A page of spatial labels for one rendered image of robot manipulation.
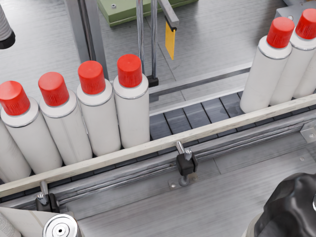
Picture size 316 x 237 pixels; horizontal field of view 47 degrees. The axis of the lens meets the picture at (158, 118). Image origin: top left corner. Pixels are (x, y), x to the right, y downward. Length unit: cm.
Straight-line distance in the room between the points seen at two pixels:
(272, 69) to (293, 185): 32
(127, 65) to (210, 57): 40
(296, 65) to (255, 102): 10
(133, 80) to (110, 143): 14
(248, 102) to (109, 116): 27
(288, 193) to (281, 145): 44
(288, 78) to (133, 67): 29
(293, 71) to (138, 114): 27
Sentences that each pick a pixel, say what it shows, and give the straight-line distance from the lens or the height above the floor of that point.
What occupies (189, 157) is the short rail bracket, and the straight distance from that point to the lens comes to 58.
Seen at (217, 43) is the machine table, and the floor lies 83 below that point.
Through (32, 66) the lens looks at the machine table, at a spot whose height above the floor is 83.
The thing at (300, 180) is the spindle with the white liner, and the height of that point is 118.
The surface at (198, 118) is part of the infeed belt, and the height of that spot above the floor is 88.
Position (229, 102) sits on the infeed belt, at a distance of 72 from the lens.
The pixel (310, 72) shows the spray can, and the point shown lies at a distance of 70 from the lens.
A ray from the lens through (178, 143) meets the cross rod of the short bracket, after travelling 62.
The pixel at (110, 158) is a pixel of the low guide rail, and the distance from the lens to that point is 61.
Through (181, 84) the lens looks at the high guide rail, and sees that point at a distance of 63.
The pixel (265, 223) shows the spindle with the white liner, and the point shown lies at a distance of 34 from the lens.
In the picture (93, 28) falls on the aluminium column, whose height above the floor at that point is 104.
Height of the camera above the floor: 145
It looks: 56 degrees down
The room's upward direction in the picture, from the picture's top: 1 degrees clockwise
